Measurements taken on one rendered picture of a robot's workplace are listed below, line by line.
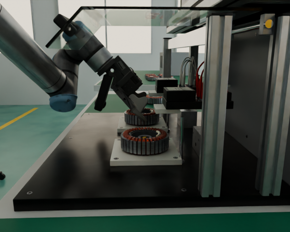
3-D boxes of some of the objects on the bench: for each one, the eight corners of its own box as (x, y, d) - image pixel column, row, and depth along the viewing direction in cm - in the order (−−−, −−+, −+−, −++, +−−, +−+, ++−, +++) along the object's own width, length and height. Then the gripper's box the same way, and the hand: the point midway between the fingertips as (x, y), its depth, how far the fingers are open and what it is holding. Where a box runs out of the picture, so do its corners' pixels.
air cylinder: (180, 128, 83) (181, 111, 82) (176, 122, 91) (177, 106, 89) (196, 128, 84) (197, 111, 82) (191, 122, 91) (192, 106, 90)
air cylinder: (198, 158, 60) (200, 134, 59) (191, 146, 67) (192, 125, 66) (221, 157, 60) (223, 134, 59) (211, 146, 67) (212, 124, 66)
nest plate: (117, 132, 79) (117, 128, 79) (119, 120, 94) (119, 116, 93) (167, 131, 80) (167, 128, 79) (162, 119, 94) (162, 116, 94)
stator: (124, 126, 81) (123, 114, 80) (124, 118, 92) (124, 107, 91) (160, 126, 81) (161, 114, 80) (157, 117, 92) (157, 107, 91)
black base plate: (14, 211, 43) (12, 199, 43) (84, 118, 106) (84, 112, 105) (297, 205, 45) (299, 193, 45) (202, 117, 107) (203, 111, 107)
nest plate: (110, 166, 55) (109, 160, 55) (114, 142, 70) (114, 138, 70) (182, 165, 56) (182, 159, 56) (171, 142, 71) (172, 137, 70)
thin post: (177, 163, 57) (179, 118, 54) (176, 160, 58) (177, 116, 56) (185, 163, 57) (187, 118, 54) (183, 160, 58) (185, 116, 56)
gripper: (115, 54, 72) (164, 109, 76) (118, 54, 90) (158, 98, 94) (92, 76, 73) (142, 128, 77) (100, 71, 91) (140, 114, 95)
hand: (143, 117), depth 86 cm, fingers closed on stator, 13 cm apart
